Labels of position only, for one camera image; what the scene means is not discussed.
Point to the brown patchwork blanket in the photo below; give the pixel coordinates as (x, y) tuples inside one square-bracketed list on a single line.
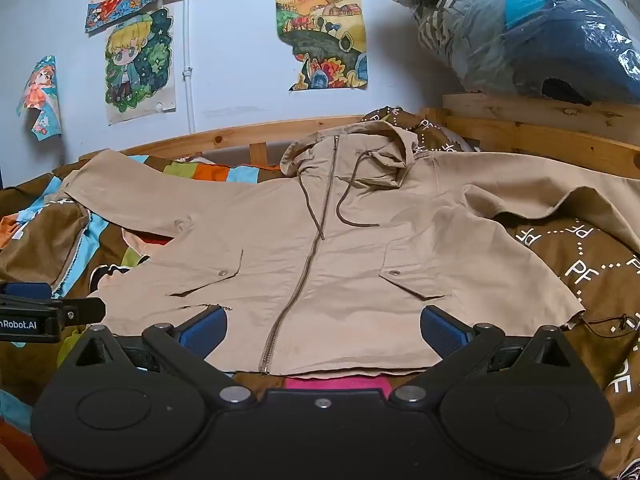
[(590, 270)]

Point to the small curled cartoon poster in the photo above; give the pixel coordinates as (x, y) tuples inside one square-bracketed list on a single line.
[(42, 95)]

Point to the farm landscape drawing poster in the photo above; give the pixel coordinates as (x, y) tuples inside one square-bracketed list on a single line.
[(322, 30)]

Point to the blond character cartoon poster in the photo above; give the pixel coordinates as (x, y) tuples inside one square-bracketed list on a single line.
[(137, 65)]

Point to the plastic bag of bedding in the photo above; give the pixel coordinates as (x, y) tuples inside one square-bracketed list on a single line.
[(530, 25)]

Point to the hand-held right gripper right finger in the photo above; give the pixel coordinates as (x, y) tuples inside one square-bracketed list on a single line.
[(442, 332)]

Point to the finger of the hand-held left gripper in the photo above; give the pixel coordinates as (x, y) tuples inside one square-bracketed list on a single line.
[(25, 290), (82, 308)]

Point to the wooden bed frame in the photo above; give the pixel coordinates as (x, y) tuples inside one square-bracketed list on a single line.
[(540, 125)]

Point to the beige hooded zip jacket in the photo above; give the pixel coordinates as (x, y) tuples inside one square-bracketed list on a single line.
[(320, 270)]

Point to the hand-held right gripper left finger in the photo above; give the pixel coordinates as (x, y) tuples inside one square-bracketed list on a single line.
[(205, 331)]

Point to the white wall pipe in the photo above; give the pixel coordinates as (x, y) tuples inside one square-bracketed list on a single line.
[(189, 60)]

